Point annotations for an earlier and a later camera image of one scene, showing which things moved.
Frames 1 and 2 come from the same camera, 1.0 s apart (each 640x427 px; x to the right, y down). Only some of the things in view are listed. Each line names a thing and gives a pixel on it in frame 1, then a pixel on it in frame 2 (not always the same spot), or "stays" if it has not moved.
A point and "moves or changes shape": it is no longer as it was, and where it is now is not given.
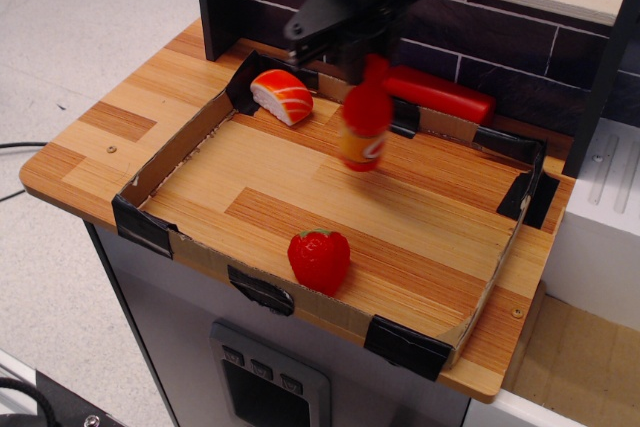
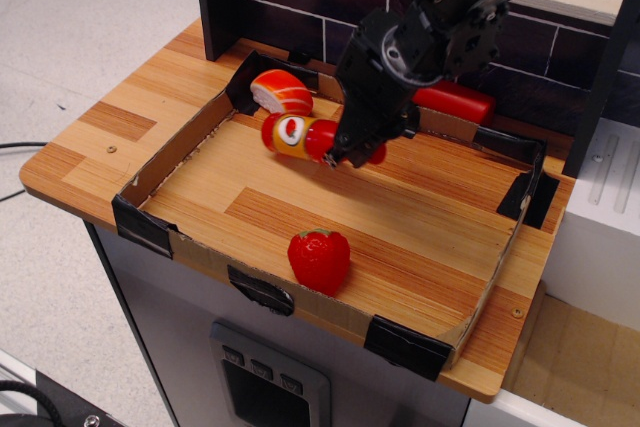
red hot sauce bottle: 367,111 moves or changes shape
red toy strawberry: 320,259 stays
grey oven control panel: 259,384 stays
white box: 594,258 stays
